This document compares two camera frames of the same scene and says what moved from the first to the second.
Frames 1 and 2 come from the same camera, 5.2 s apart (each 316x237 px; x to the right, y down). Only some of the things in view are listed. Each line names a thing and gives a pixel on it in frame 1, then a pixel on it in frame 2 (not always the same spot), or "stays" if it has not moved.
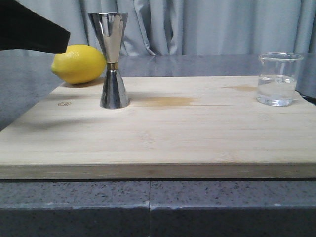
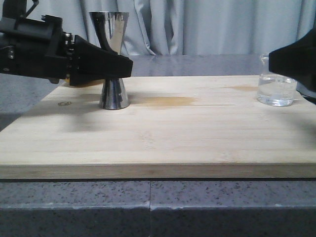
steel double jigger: [109, 28] stays
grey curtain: [181, 27] stays
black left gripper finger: [21, 27] → [93, 62]
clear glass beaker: [277, 78] stays
